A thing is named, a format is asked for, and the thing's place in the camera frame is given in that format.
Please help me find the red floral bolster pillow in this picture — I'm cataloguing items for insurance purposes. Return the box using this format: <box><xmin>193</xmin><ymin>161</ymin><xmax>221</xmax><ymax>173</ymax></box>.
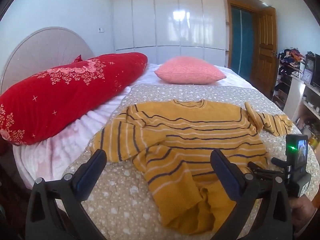
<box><xmin>1</xmin><ymin>53</ymin><xmax>148</xmax><ymax>145</ymax></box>

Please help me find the white fluffy bed sheet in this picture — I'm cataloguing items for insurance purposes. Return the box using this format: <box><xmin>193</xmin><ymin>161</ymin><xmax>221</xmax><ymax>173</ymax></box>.
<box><xmin>12</xmin><ymin>63</ymin><xmax>256</xmax><ymax>188</ymax></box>

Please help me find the dark shoe rack shelf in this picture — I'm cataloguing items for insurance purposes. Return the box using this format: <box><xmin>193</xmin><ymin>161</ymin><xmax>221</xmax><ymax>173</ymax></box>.
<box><xmin>272</xmin><ymin>59</ymin><xmax>302</xmax><ymax>110</ymax></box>

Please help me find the small purple alarm clock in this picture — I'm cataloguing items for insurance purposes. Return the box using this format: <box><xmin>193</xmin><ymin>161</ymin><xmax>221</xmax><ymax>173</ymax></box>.
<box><xmin>302</xmin><ymin>69</ymin><xmax>313</xmax><ymax>85</ymax></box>

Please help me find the round pale bed headboard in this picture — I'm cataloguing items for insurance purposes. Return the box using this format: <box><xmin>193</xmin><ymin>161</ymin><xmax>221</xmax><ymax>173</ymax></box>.
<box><xmin>1</xmin><ymin>27</ymin><xmax>94</xmax><ymax>93</ymax></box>

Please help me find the black monitor screen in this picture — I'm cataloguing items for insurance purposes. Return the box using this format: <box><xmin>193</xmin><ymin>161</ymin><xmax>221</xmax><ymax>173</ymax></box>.
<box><xmin>312</xmin><ymin>54</ymin><xmax>320</xmax><ymax>87</ymax></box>

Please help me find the person's right hand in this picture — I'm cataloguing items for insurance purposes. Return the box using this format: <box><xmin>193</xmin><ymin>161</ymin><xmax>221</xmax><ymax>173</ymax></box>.
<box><xmin>289</xmin><ymin>195</ymin><xmax>317</xmax><ymax>231</ymax></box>

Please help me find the white glossy wardrobe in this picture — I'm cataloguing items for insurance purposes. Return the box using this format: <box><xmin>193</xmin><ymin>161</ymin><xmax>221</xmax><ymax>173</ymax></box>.
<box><xmin>113</xmin><ymin>0</ymin><xmax>272</xmax><ymax>67</ymax></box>

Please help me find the black mantel clock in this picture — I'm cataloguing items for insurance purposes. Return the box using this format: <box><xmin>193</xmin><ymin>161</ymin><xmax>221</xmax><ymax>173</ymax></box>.
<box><xmin>305</xmin><ymin>51</ymin><xmax>316</xmax><ymax>73</ymax></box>

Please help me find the pink knit cushion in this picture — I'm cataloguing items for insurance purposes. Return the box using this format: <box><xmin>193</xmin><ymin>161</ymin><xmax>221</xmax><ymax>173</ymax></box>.
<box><xmin>155</xmin><ymin>56</ymin><xmax>226</xmax><ymax>85</ymax></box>

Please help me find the yellow striped knit sweater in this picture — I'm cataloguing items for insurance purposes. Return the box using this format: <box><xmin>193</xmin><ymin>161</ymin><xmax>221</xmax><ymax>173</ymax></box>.
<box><xmin>91</xmin><ymin>100</ymin><xmax>293</xmax><ymax>235</ymax></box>

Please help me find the white shelf desk unit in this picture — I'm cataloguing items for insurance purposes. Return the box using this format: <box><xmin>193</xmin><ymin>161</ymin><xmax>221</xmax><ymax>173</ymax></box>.
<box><xmin>282</xmin><ymin>74</ymin><xmax>320</xmax><ymax>136</ymax></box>

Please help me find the brown wooden door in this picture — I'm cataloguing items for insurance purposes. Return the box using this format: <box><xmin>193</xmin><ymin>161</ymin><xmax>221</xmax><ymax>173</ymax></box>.
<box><xmin>251</xmin><ymin>7</ymin><xmax>277</xmax><ymax>98</ymax></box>

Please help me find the pile of colourful clothes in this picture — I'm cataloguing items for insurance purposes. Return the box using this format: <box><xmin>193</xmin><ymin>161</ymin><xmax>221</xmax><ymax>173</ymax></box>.
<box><xmin>278</xmin><ymin>48</ymin><xmax>304</xmax><ymax>64</ymax></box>

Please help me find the teal curtain in doorway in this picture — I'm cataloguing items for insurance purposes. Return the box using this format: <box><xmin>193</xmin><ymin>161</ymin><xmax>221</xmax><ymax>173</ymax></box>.
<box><xmin>231</xmin><ymin>7</ymin><xmax>254</xmax><ymax>81</ymax></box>

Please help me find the black action camera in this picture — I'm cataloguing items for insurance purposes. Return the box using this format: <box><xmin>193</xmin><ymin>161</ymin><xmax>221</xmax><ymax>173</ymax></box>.
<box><xmin>285</xmin><ymin>134</ymin><xmax>308</xmax><ymax>173</ymax></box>

